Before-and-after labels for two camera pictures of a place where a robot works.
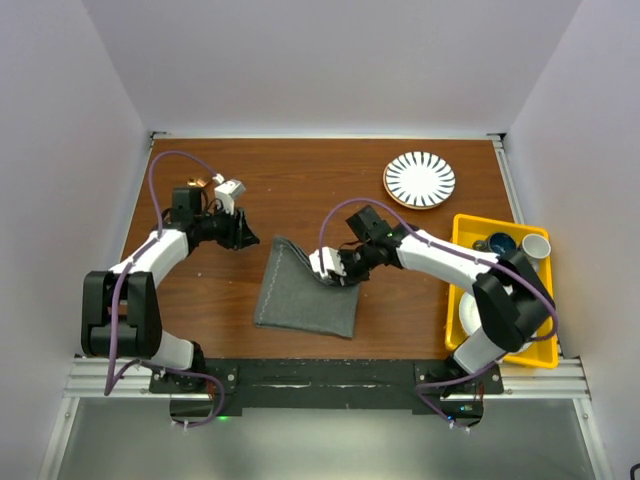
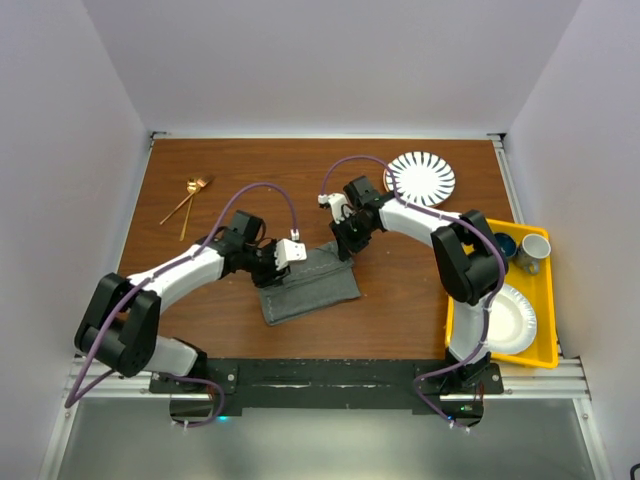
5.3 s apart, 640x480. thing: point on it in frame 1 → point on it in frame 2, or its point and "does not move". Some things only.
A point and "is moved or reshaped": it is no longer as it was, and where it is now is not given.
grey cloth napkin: (293, 296) is moved or reshaped
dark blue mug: (501, 243) does not move
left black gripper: (238, 235) → (271, 275)
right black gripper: (350, 277) → (348, 247)
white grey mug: (534, 247) does not move
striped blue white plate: (419, 180) does not move
